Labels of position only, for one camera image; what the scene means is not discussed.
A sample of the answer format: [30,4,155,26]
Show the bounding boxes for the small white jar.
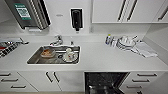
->
[111,36,118,48]

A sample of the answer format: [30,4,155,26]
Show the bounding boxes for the container with brown food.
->
[40,48,56,60]

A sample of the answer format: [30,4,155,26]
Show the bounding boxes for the white three drawer unit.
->
[0,70,40,94]
[119,70,168,94]

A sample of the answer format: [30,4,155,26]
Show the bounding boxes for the chrome faucet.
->
[49,34,65,47]

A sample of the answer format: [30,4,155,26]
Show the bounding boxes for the small wall label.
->
[55,13,64,18]

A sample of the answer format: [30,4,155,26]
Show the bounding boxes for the black wall soap dispenser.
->
[69,7,84,32]

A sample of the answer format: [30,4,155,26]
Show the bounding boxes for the stainless steel sink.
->
[26,44,82,66]

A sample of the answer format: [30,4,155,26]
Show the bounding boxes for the stack of white plates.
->
[116,35,139,51]

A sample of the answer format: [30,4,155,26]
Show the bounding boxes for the white wall outlet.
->
[87,26,94,34]

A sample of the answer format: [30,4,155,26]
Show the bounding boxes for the white mug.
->
[62,47,79,64]

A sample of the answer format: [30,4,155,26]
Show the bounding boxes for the white double door base cabinet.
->
[17,70,86,94]

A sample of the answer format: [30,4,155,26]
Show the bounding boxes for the steel paper towel dispenser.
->
[12,0,52,31]

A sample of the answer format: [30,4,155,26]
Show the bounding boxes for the grey utensil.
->
[131,34,139,43]

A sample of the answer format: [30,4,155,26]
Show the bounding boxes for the white upper wall cabinet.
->
[90,0,168,25]
[0,0,16,25]

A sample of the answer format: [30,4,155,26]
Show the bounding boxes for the small sink soap pump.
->
[68,40,75,47]

